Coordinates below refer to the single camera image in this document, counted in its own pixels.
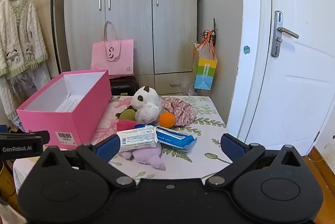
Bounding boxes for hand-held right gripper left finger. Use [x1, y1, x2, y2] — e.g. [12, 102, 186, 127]
[37, 134, 137, 189]

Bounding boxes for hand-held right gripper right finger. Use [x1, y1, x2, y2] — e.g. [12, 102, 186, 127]
[205, 133, 304, 189]

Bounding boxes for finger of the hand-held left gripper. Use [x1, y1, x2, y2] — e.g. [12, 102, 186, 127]
[0, 130, 50, 144]

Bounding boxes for pink fuzzy plush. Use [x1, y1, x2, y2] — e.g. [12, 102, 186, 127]
[116, 119, 139, 132]

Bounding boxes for white wet wipes pack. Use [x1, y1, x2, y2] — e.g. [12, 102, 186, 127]
[116, 126, 161, 153]

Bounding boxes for pink cardboard box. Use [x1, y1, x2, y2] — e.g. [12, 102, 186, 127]
[16, 69, 112, 150]

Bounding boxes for purple plush toy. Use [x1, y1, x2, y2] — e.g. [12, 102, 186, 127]
[119, 145, 166, 170]

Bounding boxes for blue wet wipes pack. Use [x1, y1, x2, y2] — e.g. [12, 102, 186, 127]
[135, 123, 197, 149]

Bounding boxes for orange makeup sponge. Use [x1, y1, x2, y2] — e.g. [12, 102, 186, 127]
[159, 112, 176, 128]

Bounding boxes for floral bedsheet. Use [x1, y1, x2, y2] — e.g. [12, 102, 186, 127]
[13, 95, 233, 188]

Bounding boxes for green plush item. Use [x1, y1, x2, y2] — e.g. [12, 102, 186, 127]
[119, 107, 137, 121]

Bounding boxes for white paper sheet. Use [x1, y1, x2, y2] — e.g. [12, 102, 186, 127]
[56, 92, 82, 113]

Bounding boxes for white lacy garment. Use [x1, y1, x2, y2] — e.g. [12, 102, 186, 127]
[0, 64, 52, 121]

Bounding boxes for white plush animal toy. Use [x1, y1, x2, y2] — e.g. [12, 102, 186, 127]
[130, 85, 164, 124]

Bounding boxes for black suitcase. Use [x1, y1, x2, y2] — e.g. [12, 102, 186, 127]
[109, 76, 139, 96]

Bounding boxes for pink floral fabric cap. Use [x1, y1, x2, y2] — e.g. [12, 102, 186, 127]
[161, 97, 197, 127]

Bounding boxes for colourful striped gift bag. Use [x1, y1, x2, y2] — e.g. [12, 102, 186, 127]
[192, 29, 218, 90]

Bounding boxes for pink paper shopping bag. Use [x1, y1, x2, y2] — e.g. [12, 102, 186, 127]
[91, 21, 135, 76]

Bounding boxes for white door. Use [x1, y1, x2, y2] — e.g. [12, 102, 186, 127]
[226, 0, 335, 157]

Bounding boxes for white knitted cardigan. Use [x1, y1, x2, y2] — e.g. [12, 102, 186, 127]
[0, 0, 49, 78]

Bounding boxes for grey wooden wardrobe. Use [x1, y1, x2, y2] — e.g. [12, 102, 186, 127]
[64, 0, 245, 120]

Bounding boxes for black wall hook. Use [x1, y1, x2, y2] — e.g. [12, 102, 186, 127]
[201, 18, 218, 47]

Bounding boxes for silver door handle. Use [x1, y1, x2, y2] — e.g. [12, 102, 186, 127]
[271, 11, 299, 58]

